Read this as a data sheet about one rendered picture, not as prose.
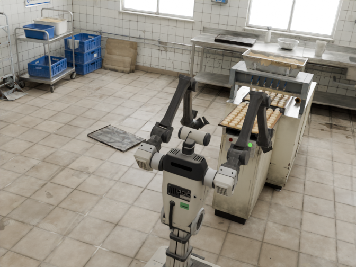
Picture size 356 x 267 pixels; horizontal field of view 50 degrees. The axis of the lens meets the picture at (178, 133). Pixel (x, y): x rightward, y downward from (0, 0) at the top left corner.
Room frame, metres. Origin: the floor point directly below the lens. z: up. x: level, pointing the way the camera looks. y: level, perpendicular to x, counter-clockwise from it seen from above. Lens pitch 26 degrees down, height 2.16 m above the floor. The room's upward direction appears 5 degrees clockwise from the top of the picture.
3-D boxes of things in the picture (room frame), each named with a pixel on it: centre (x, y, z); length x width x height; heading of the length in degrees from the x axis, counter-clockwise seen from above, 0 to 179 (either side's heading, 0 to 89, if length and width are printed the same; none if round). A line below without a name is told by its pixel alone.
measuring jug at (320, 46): (5.70, -1.99, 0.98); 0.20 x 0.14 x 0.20; 23
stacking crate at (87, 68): (6.82, 1.83, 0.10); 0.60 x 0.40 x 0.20; 161
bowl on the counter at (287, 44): (5.97, -1.57, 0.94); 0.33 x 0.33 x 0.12
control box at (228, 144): (2.73, -0.50, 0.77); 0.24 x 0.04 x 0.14; 68
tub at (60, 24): (6.11, 2.14, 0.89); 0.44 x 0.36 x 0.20; 82
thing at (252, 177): (3.07, -0.64, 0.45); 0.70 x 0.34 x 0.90; 158
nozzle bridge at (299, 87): (3.54, -0.84, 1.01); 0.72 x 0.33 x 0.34; 68
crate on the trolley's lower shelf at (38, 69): (5.93, 2.17, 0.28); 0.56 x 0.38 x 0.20; 171
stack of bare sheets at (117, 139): (4.17, 0.74, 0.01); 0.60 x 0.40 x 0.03; 57
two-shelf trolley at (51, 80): (5.94, 2.17, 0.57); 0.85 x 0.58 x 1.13; 170
